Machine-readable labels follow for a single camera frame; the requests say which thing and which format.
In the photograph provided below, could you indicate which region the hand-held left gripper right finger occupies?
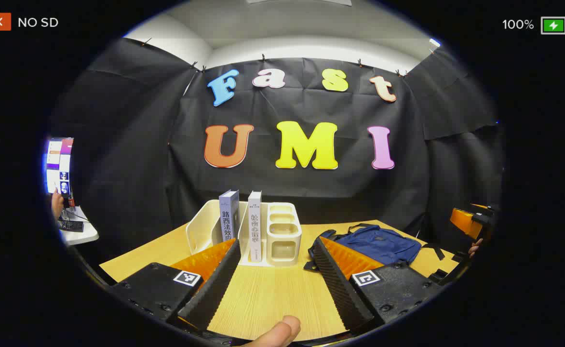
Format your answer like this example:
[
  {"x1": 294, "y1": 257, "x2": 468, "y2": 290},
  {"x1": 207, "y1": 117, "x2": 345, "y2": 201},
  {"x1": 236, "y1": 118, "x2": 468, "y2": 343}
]
[{"x1": 311, "y1": 236, "x2": 445, "y2": 334}]

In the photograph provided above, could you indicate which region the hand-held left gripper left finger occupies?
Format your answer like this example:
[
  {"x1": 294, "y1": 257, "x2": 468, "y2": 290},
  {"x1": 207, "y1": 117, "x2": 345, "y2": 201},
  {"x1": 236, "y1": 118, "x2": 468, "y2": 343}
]
[{"x1": 110, "y1": 239, "x2": 242, "y2": 333}]

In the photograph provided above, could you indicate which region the blue schoolbag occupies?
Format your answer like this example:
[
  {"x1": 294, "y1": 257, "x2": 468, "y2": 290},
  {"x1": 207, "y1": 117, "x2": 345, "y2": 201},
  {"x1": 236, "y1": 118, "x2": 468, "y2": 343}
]
[{"x1": 304, "y1": 223, "x2": 445, "y2": 271}]

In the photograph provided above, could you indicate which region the grey-purple book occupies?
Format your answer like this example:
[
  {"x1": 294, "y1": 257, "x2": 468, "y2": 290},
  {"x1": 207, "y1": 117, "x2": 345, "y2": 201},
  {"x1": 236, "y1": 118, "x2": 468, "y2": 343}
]
[{"x1": 219, "y1": 190, "x2": 240, "y2": 244}]

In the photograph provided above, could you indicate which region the white book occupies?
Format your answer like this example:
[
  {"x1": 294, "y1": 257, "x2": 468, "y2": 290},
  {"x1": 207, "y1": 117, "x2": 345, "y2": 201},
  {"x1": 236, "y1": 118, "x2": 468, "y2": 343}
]
[{"x1": 248, "y1": 191, "x2": 263, "y2": 263}]

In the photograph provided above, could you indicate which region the cream plastic bookshelf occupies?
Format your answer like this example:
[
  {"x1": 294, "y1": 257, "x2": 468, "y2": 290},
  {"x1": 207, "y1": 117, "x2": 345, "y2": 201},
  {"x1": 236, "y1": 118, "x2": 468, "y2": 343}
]
[{"x1": 186, "y1": 199, "x2": 302, "y2": 267}]

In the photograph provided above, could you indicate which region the black backdrop cloth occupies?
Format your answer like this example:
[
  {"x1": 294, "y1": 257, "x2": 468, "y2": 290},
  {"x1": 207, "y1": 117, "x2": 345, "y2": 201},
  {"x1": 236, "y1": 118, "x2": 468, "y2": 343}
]
[{"x1": 51, "y1": 39, "x2": 505, "y2": 261}]

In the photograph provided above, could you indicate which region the computer monitor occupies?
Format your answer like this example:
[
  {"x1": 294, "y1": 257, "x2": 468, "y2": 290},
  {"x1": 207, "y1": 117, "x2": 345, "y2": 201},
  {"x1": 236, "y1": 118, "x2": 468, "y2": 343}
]
[{"x1": 45, "y1": 137, "x2": 74, "y2": 196}]

